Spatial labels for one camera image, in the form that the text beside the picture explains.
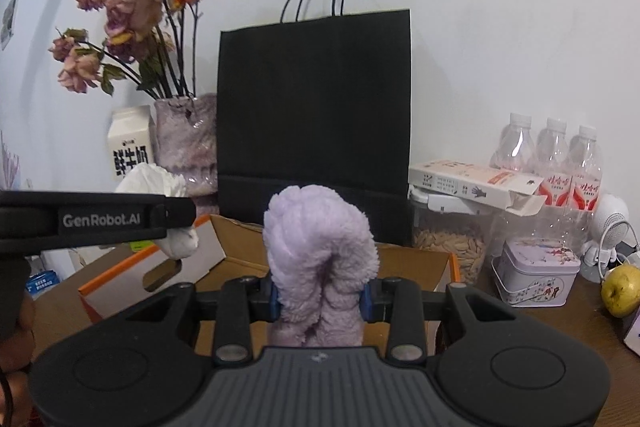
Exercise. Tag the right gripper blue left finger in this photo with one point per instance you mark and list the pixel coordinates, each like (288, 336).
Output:
(273, 302)

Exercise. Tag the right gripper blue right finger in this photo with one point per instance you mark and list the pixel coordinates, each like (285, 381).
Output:
(366, 303)

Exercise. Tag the purple fluffy headband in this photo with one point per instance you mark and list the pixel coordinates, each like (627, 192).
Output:
(321, 253)

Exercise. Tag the white cloth sock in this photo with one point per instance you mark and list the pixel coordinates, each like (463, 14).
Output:
(180, 241)

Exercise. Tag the person's left hand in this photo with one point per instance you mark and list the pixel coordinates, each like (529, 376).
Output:
(16, 354)

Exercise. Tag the red cardboard box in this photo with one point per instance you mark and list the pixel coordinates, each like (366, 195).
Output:
(227, 250)

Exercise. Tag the clear jar with seeds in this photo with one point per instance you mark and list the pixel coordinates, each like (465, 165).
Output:
(452, 225)

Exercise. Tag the milk carton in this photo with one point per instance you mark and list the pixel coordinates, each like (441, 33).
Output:
(131, 139)

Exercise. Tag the white pink flat carton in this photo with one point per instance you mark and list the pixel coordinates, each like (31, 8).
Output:
(501, 189)

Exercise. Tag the small white tin box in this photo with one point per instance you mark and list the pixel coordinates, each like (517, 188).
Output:
(534, 273)

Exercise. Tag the purple textured vase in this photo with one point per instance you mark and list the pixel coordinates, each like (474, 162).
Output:
(185, 134)

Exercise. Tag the black paper bag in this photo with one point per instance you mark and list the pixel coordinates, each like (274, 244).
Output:
(325, 102)

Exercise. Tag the dried pink roses bouquet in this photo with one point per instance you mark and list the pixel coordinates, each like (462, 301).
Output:
(145, 41)

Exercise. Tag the middle water bottle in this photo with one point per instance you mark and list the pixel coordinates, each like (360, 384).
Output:
(550, 156)

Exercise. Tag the yellow green apple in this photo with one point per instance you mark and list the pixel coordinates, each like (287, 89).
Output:
(620, 290)

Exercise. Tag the white round desk device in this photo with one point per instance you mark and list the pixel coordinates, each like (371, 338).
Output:
(608, 227)

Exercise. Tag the right water bottle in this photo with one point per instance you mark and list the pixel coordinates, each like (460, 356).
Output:
(585, 164)

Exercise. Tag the purple tissue pack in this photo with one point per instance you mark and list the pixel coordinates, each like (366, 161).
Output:
(631, 336)

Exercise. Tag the wall poster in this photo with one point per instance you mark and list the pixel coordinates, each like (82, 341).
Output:
(8, 23)

